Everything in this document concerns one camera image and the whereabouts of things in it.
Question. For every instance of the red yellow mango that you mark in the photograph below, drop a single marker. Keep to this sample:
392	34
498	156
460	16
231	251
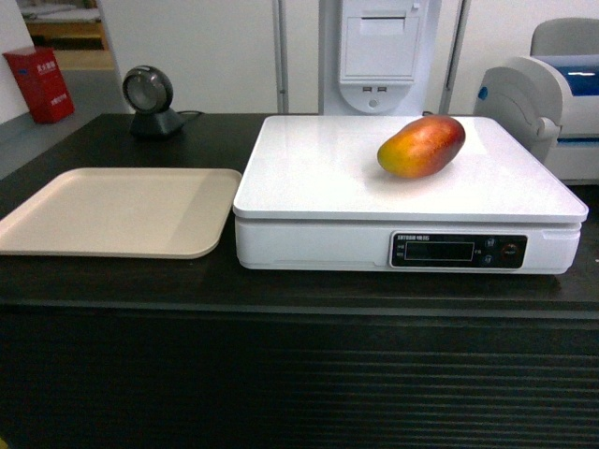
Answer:
423	147

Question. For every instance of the white digital checkout scale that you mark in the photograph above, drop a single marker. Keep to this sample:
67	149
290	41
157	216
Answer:
313	197

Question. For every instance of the black checkout counter cabinet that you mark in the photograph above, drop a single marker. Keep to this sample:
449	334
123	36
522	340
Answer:
143	353

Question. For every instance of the beige plastic tray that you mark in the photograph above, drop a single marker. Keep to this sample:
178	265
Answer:
166	213

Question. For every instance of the white receipt printer kiosk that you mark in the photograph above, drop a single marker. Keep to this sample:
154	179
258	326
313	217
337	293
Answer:
375	57

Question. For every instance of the black barcode scanner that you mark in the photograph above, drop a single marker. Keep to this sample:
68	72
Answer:
148	91

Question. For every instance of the grey metal pole right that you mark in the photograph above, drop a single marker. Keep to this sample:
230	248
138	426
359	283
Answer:
454	56

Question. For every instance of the grey metal pole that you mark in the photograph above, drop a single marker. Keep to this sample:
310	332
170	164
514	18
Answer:
280	46
454	56

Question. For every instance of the grey metal pole left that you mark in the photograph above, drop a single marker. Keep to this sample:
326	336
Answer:
280	46

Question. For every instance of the white blue label printer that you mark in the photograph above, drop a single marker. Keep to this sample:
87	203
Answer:
549	104

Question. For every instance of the wooden shelf background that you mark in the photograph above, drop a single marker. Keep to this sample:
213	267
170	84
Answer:
74	29

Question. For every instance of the red fire extinguisher box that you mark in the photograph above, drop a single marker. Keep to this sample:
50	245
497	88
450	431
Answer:
41	82

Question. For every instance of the grey chair back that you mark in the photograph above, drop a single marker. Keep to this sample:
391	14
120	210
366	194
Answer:
565	36

